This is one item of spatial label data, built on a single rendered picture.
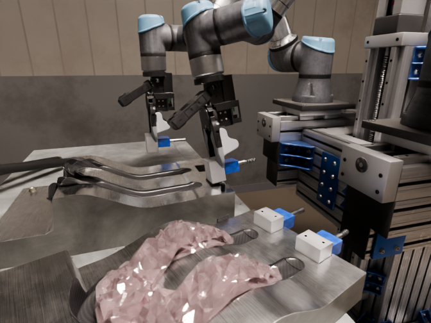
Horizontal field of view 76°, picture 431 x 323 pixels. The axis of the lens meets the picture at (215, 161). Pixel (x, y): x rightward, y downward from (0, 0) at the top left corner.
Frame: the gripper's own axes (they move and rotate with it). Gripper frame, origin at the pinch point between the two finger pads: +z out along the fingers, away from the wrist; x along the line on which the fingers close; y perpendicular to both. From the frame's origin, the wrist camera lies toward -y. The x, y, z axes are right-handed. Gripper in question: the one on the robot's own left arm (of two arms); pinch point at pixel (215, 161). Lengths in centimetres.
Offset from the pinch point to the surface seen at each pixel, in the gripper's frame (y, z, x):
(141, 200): -19.3, 3.6, -3.5
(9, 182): -59, 0, 42
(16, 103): -88, -34, 170
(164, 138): -8.0, -4.9, 26.4
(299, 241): 5.2, 11.5, -25.5
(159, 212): -16.3, 6.3, -6.3
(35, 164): -49, -4, 39
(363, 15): 202, -58, 149
